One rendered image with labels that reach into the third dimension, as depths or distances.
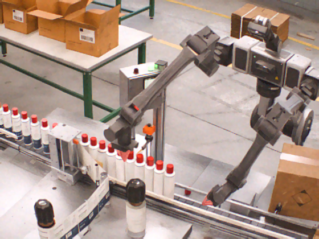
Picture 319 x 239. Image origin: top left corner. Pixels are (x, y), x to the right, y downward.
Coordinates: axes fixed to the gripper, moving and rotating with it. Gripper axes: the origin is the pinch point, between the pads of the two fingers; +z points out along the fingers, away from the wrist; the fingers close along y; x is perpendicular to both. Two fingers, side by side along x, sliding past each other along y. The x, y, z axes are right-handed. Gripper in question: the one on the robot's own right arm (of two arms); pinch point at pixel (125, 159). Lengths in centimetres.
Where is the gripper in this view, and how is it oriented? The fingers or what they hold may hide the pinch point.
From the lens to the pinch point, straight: 225.9
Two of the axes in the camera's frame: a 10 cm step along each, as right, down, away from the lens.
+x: 4.7, -4.5, 7.6
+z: -0.2, 8.5, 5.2
